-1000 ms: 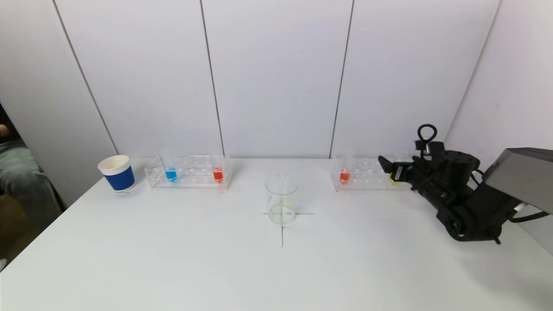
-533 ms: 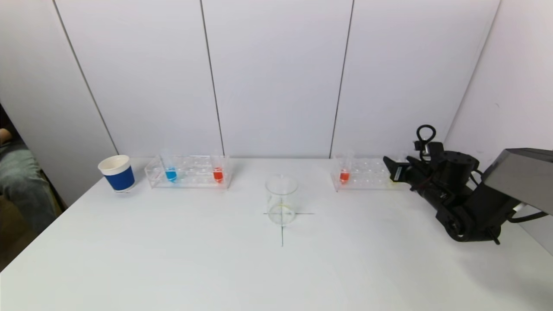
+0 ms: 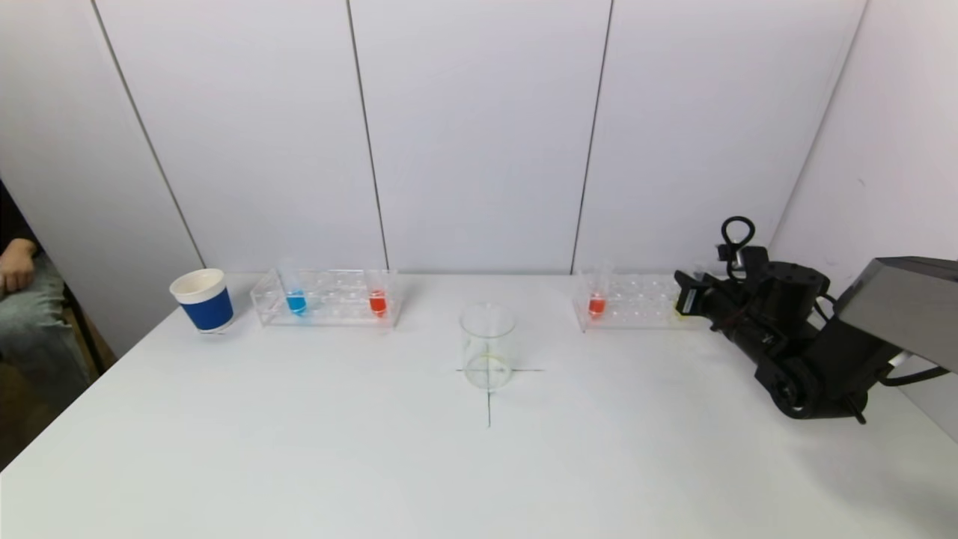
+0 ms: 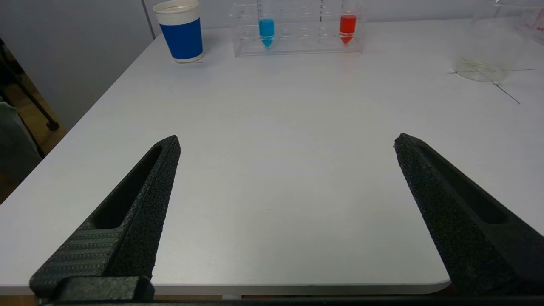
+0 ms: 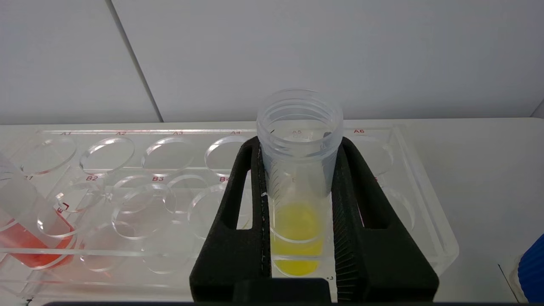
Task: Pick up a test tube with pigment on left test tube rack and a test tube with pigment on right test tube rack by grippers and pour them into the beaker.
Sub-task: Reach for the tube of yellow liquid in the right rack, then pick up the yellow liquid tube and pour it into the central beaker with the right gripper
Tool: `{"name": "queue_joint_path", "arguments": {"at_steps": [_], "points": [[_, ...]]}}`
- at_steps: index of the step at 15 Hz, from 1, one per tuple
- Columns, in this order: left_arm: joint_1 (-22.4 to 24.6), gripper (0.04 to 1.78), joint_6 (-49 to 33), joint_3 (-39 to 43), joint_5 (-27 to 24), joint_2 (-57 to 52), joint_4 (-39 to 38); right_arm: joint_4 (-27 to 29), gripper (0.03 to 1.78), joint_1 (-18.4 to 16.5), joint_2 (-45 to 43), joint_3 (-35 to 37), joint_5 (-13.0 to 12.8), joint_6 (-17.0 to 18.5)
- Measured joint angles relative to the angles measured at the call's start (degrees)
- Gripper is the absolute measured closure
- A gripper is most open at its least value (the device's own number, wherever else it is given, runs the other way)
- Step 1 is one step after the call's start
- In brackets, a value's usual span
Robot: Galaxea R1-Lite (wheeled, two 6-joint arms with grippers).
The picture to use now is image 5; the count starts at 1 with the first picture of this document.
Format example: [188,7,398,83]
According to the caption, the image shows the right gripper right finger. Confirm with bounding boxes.
[329,137,440,303]

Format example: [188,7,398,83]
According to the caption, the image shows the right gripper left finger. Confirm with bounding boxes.
[189,136,273,303]

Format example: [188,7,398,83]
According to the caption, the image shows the yellow pigment test tube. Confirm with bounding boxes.
[256,88,344,277]

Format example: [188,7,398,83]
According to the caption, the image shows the clear acrylic test tube rack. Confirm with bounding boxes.
[0,125,460,300]

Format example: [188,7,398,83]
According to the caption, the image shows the red pigment test tube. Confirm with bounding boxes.
[0,156,80,270]

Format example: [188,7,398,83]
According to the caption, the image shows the blue paper cup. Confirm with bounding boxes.
[508,233,544,303]

